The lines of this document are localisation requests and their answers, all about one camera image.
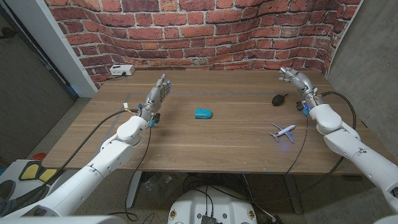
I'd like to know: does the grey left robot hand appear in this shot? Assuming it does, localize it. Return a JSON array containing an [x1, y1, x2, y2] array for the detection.
[[140, 73, 172, 122]]

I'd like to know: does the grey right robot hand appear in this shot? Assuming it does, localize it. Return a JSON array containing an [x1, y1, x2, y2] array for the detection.
[[278, 66, 320, 109]]

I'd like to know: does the black rubber air blower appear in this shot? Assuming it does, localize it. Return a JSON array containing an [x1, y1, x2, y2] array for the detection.
[[271, 93, 290, 107]]

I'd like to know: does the teal toy car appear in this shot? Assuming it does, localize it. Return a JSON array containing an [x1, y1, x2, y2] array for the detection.
[[194, 108, 213, 119]]

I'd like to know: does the white blue toy airplane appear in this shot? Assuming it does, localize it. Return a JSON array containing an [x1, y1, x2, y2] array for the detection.
[[269, 123, 297, 143]]

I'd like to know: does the white power strip box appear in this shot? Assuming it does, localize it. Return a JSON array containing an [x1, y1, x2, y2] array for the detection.
[[109, 64, 136, 77]]

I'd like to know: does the grey tape outline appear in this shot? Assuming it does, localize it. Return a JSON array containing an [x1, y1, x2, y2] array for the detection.
[[88, 91, 354, 174]]

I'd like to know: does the red brick printed backdrop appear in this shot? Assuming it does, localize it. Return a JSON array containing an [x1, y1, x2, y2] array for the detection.
[[43, 0, 363, 90]]

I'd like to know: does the clear plastic bag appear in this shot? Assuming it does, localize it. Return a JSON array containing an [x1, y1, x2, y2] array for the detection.
[[141, 172, 187, 206]]

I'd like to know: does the white table leg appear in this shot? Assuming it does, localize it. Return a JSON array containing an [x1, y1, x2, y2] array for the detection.
[[125, 170, 142, 209]]

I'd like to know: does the grey table leg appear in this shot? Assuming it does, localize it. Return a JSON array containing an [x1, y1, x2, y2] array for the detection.
[[283, 174, 303, 215]]

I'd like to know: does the white robot torso base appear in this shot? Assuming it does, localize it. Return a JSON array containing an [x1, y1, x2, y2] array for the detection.
[[167, 185, 258, 224]]

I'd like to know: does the white board with yellow shapes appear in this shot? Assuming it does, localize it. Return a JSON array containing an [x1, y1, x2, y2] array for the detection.
[[0, 159, 62, 200]]

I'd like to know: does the person leg and shoe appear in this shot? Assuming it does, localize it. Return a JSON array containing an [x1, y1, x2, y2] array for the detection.
[[0, 179, 49, 217]]

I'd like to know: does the black power strip cable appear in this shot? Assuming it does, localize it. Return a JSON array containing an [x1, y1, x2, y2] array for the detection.
[[105, 72, 127, 82]]

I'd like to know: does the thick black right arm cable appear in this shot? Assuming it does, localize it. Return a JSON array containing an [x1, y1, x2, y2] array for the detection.
[[217, 90, 358, 205]]

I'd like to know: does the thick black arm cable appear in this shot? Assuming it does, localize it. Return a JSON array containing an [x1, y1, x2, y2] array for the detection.
[[217, 90, 358, 205], [37, 108, 141, 190]]

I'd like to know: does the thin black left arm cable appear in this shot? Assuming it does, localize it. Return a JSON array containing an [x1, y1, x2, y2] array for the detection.
[[107, 126, 153, 222]]

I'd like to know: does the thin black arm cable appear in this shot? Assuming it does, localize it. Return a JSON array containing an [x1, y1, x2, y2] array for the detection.
[[107, 126, 153, 222], [285, 114, 310, 175]]

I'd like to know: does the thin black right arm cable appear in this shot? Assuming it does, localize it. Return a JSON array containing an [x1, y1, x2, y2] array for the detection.
[[285, 114, 310, 175]]

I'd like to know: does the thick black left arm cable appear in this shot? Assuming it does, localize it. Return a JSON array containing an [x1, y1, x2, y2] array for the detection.
[[37, 108, 141, 190]]

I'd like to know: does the white door frame post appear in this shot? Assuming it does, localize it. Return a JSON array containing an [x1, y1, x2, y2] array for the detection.
[[5, 0, 99, 98]]

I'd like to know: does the black door handle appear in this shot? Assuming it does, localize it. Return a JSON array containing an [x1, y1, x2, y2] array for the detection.
[[0, 27, 17, 40]]

